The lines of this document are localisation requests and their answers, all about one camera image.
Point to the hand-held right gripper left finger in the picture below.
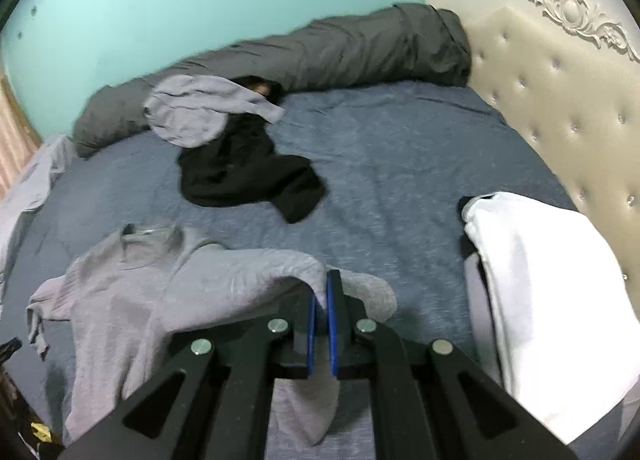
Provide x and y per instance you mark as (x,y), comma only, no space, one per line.
(311,335)

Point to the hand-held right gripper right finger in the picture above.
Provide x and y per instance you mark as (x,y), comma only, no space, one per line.
(331,340)

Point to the grey knit sweater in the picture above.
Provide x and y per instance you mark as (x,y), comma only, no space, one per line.
(125,300)

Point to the pale grey folded garment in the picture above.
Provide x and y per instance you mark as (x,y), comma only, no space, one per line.
(480,310)

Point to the black garment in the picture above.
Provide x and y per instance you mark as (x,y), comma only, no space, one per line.
(235,170)

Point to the white folded garment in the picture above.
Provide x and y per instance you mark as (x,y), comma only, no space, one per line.
(540,290)

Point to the light grey shirt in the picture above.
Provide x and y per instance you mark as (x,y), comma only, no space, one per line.
(190,110)

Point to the dark grey rolled duvet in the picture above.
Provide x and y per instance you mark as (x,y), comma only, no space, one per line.
(350,50)

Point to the light grey blanket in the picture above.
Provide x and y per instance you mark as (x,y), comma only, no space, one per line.
(30,185)

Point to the cream tufted headboard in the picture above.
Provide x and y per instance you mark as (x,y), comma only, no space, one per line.
(550,105)

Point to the pink striped curtain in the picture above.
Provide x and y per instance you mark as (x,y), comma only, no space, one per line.
(12,140)

